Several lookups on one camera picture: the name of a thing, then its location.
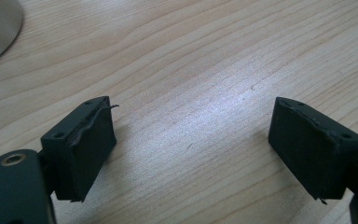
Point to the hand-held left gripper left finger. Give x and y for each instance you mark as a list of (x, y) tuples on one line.
[(80, 149)]

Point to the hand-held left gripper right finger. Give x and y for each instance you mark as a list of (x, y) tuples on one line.
[(310, 146)]

